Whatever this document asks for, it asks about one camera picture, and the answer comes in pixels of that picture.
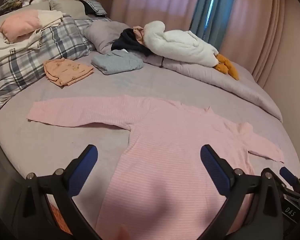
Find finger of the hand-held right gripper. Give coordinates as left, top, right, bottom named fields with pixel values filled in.
left=279, top=167, right=300, bottom=188

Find folded pink garment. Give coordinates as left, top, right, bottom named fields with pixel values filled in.
left=0, top=9, right=43, bottom=43

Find dusty pink cloth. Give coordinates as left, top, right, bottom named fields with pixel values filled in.
left=133, top=26, right=146, bottom=43

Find pink sheer curtain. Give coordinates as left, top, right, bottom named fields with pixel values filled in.
left=110, top=0, right=208, bottom=34

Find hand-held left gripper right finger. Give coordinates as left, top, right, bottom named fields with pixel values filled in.
left=200, top=144, right=284, bottom=240

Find folded grey-blue garment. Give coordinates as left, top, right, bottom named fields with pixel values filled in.
left=91, top=49, right=144, bottom=75

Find grey quilt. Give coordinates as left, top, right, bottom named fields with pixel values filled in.
left=140, top=52, right=283, bottom=123

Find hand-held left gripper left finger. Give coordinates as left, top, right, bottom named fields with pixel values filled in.
left=14, top=144, right=102, bottom=240

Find pink striped long-sleeve shirt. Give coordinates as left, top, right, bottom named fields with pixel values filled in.
left=27, top=94, right=285, bottom=240

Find black garment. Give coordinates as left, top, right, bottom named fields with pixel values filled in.
left=79, top=0, right=97, bottom=15

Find navy blue garment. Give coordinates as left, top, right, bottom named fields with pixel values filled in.
left=111, top=28, right=153, bottom=57

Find bed with mauve sheet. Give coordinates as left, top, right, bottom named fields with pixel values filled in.
left=0, top=12, right=300, bottom=240

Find patterned dark cloth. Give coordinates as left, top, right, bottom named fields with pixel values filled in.
left=0, top=0, right=30, bottom=17

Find folded pink and cream clothes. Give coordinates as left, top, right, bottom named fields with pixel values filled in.
left=0, top=27, right=44, bottom=63

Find teal curtain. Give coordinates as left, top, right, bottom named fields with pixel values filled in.
left=189, top=0, right=240, bottom=44

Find folded orange garment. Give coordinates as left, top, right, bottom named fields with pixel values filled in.
left=43, top=57, right=94, bottom=87

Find grey pillow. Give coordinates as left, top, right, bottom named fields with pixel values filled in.
left=84, top=20, right=130, bottom=54

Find folded cream garment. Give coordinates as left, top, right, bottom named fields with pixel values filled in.
left=37, top=9, right=64, bottom=28

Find striped blue-grey garment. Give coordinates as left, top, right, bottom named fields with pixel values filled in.
left=86, top=0, right=108, bottom=15

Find plaid pillow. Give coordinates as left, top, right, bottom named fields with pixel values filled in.
left=0, top=15, right=110, bottom=117

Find pink pleated curtain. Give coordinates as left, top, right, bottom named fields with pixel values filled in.
left=219, top=0, right=300, bottom=165

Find white goose plush toy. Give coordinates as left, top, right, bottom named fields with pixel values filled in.
left=143, top=21, right=240, bottom=80

